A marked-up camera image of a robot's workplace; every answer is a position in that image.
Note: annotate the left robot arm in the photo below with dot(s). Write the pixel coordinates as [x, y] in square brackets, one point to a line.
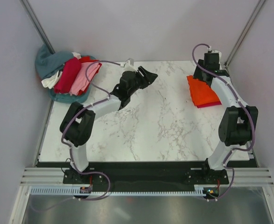
[77, 125]

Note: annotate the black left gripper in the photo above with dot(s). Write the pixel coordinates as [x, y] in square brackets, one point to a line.
[149, 78]

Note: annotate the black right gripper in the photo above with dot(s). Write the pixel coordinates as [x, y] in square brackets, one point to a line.
[198, 73]

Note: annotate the magenta t shirt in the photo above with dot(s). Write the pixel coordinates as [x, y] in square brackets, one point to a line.
[209, 104]

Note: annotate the pink t shirt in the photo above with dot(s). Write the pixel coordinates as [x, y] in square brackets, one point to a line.
[81, 83]

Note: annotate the grey-teal t shirt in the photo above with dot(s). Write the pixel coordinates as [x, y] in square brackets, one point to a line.
[47, 64]

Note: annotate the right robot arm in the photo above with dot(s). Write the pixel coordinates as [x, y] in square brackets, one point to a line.
[239, 120]

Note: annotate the crimson t shirt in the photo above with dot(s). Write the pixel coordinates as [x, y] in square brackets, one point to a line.
[69, 74]

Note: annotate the orange t shirt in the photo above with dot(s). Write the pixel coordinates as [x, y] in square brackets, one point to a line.
[200, 92]

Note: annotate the aluminium frame post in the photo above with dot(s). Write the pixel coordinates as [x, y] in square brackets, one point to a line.
[34, 19]
[251, 20]

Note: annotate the left aluminium frame post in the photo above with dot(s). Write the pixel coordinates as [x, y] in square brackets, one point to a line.
[34, 19]

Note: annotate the teal laundry basket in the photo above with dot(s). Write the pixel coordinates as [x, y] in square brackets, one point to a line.
[67, 98]

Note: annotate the right aluminium frame post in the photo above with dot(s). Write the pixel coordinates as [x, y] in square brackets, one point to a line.
[251, 20]

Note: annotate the white slotted cable duct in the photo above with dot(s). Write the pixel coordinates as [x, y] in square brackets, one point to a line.
[79, 191]

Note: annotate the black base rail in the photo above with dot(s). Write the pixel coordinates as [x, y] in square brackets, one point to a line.
[154, 176]

